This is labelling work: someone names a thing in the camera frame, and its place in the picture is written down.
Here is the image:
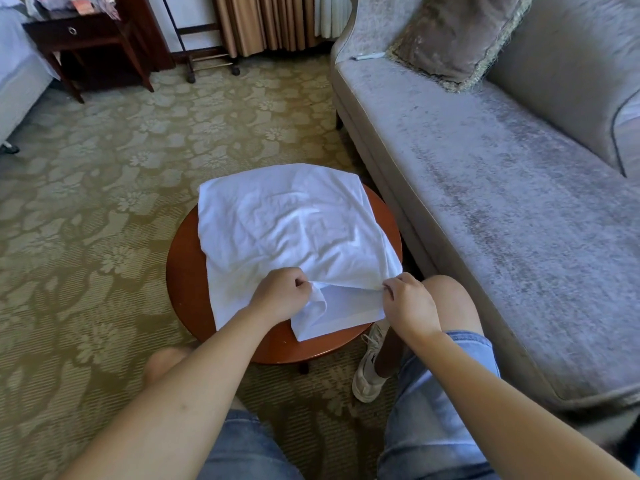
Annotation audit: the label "dark wooden nightstand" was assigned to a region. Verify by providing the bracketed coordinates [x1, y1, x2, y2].
[22, 9, 156, 104]

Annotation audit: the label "person's right hand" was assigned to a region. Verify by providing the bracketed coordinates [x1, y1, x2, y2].
[382, 271, 443, 346]

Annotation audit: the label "white plastic bag red print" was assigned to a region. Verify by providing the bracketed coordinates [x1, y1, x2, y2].
[25, 0, 73, 18]

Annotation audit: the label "brown fringed cushion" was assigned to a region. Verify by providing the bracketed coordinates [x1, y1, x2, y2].
[390, 0, 536, 93]

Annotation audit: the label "black valet stand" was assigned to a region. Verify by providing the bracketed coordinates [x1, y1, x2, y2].
[160, 0, 243, 84]

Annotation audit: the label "beige curtain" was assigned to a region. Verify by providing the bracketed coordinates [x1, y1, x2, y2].
[213, 0, 323, 59]

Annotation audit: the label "person's left hand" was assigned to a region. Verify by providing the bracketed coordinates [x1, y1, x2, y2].
[247, 267, 315, 328]

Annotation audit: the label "person's left forearm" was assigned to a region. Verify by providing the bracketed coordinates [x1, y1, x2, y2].
[60, 307, 286, 480]

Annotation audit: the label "plain white plastic bag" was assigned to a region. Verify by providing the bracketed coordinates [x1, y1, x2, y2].
[70, 0, 121, 21]

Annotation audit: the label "blue denim shorts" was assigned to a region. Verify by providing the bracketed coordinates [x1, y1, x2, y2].
[198, 329, 501, 480]

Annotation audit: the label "grey velvet chaise sofa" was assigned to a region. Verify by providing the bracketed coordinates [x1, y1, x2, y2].
[330, 0, 640, 446]

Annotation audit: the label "person's right leg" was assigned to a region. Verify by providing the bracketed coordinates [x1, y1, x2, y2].
[375, 275, 486, 381]

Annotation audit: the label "white bed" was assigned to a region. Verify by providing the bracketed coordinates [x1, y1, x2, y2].
[0, 5, 59, 156]

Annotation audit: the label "white sheer curtain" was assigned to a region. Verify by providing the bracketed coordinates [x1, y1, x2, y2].
[313, 0, 356, 41]

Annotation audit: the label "dark wooden wall panel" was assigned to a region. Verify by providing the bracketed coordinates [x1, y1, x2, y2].
[110, 0, 179, 73]

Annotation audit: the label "white T-shirt dark print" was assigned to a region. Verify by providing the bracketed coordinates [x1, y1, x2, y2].
[197, 163, 404, 343]

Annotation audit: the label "person's right forearm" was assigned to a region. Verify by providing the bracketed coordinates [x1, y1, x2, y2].
[405, 329, 631, 480]

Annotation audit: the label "white sneaker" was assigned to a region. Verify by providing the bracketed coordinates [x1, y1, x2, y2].
[352, 319, 393, 404]

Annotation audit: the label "round wooden table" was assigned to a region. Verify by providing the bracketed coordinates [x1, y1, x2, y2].
[166, 185, 404, 374]

